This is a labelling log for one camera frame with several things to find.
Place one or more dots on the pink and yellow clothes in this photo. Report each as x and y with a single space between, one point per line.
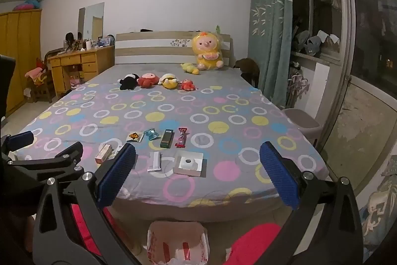
35 75

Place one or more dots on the green leaf-print curtain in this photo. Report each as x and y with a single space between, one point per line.
269 29

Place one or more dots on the grey clothes pile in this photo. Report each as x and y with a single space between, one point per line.
313 43

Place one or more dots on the large yellow plush doll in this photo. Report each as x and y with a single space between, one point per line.
206 49

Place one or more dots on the small red plush toy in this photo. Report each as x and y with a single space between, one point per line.
187 85

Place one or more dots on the black plush toy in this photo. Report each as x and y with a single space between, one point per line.
128 81

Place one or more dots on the orange snack packet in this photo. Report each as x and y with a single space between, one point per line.
135 136

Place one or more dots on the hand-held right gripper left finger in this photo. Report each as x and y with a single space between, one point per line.
116 175

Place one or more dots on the red candy wrapper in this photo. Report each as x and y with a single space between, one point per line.
181 137

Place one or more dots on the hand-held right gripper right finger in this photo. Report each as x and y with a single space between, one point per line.
279 178

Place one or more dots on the pale yellow plush toy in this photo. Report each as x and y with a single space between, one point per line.
189 68

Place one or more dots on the blue foil wrapper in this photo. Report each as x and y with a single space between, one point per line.
151 134

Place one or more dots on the white square box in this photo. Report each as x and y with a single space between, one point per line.
188 163

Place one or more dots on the yellow wooden wardrobe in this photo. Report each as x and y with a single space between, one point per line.
18 60

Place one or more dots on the pink cardboard box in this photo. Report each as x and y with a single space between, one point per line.
104 154

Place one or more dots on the wooden chair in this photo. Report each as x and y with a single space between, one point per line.
42 88

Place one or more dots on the wooden headboard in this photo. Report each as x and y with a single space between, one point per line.
149 49

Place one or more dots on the white plastic wrapper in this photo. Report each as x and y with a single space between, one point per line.
154 161

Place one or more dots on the dark chair with brown cloth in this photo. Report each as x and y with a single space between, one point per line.
248 69

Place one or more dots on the blue photo frame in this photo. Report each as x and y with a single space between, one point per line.
104 41

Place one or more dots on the blue and pink bag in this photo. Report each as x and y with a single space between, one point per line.
26 5

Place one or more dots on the white red-print plastic bag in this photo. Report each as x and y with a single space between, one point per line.
176 240

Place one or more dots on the white paper roll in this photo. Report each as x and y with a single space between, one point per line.
87 44

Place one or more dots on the wall mirror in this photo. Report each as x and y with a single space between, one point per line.
93 21

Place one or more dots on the dark green box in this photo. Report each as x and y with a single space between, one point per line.
167 138

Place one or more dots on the wooden desk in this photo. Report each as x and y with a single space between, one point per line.
83 63

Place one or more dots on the window frame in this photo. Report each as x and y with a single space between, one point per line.
344 19

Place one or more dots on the bed with circle-print sheet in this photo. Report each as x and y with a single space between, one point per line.
192 103

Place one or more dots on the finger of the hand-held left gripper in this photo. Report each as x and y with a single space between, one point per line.
62 154
21 139

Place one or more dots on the white board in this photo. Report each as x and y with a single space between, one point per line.
327 91

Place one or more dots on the blue printed carton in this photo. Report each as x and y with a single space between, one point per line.
378 206

